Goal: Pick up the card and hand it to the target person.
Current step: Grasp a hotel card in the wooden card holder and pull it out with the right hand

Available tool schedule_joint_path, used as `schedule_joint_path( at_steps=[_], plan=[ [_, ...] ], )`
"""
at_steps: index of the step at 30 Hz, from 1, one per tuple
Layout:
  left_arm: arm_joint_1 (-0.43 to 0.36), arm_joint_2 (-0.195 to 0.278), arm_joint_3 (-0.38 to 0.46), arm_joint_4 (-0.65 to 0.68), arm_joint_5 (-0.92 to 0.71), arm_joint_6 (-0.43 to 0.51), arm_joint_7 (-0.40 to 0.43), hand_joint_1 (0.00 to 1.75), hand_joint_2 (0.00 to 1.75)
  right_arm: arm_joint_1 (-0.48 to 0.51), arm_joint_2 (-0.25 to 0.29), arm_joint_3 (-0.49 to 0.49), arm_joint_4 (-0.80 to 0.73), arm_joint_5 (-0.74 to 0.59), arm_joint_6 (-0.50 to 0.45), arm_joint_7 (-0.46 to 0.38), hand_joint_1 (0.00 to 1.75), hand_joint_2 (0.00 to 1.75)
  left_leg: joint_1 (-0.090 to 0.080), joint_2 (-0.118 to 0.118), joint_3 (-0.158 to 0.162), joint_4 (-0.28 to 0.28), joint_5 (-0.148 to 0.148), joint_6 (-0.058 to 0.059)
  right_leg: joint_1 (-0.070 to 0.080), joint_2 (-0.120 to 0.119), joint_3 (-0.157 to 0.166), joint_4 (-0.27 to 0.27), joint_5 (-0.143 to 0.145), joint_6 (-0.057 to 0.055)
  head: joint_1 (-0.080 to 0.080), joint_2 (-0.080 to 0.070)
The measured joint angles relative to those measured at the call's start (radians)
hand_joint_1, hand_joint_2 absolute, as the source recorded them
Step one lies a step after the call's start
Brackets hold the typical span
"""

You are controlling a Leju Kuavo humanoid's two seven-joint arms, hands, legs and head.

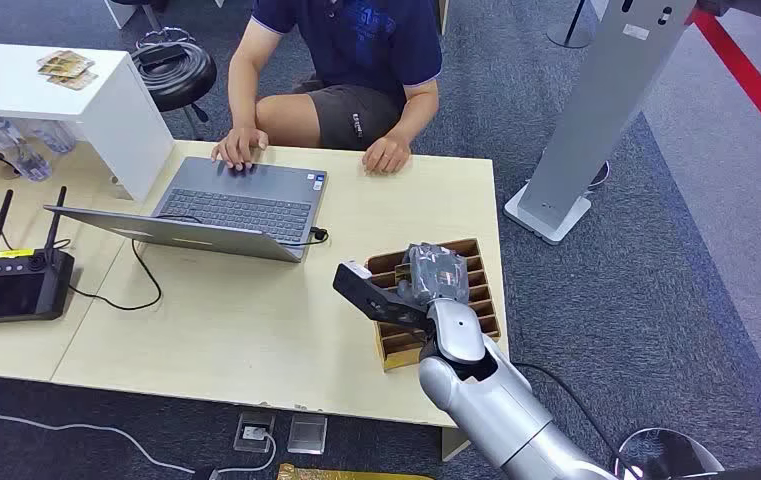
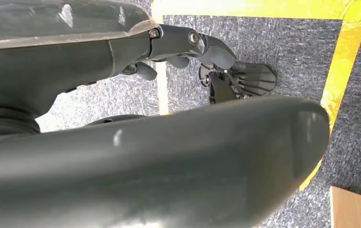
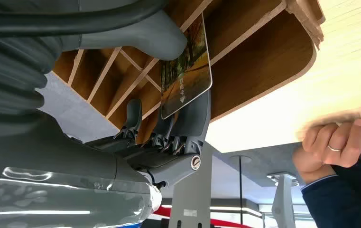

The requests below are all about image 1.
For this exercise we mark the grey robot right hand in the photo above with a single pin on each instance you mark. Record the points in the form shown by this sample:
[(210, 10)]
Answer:
[(438, 273)]

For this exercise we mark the person's right forearm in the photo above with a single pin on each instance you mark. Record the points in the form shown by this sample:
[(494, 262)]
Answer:
[(243, 99)]

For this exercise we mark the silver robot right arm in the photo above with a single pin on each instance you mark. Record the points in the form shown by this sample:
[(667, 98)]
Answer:
[(486, 397)]

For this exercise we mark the person's left forearm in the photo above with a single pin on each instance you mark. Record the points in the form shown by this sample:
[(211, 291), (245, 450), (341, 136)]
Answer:
[(418, 109)]

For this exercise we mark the wooden slotted card holder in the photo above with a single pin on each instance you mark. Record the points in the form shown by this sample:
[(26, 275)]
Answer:
[(479, 291)]

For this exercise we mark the person's left hand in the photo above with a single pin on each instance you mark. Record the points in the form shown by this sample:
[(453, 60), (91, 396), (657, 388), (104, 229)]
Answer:
[(386, 154)]

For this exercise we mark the person's hand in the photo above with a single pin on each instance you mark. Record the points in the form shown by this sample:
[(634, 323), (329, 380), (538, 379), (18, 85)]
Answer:
[(386, 154), (239, 148)]

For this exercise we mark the person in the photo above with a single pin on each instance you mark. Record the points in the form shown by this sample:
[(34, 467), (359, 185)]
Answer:
[(353, 60)]

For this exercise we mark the person's right hand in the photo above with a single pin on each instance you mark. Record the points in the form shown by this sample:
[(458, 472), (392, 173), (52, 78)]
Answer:
[(239, 148)]

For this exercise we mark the closed metal floor socket box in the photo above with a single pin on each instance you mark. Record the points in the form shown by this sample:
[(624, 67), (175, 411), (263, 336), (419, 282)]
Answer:
[(307, 434)]

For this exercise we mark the grey open laptop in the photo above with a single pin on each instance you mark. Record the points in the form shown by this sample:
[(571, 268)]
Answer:
[(234, 208)]

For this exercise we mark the yellow foil sheet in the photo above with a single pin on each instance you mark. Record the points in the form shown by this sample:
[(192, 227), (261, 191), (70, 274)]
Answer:
[(347, 474)]

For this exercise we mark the silver kiosk stand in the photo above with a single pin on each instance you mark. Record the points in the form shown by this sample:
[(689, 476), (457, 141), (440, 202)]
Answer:
[(592, 112)]

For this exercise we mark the floor socket box with plug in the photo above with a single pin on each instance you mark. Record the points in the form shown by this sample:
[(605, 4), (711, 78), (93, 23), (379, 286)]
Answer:
[(254, 432)]

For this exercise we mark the black pole stand base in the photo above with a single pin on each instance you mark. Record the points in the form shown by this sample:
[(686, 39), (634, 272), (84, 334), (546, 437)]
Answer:
[(569, 33)]

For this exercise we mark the shiny round robot shell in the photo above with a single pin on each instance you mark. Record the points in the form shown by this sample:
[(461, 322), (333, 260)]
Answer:
[(665, 457)]

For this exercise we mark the black round stool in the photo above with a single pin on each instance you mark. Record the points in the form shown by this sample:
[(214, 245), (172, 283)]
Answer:
[(178, 89)]

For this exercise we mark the red barrier strip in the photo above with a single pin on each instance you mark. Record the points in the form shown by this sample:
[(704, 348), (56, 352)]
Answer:
[(751, 83)]

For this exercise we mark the clear plastic water bottle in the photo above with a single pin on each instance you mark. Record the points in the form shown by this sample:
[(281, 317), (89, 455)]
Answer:
[(54, 136), (19, 151)]

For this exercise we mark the white desk shelf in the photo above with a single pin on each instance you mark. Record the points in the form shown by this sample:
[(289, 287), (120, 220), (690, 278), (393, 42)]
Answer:
[(55, 93)]

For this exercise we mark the stack of yellow cards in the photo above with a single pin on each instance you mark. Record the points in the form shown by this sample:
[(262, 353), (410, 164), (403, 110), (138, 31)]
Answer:
[(67, 68)]

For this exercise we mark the black remote controller with antennas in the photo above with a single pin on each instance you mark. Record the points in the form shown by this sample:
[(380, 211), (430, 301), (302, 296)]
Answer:
[(12, 285)]

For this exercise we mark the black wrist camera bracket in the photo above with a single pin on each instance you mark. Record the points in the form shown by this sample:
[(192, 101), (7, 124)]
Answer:
[(373, 295)]

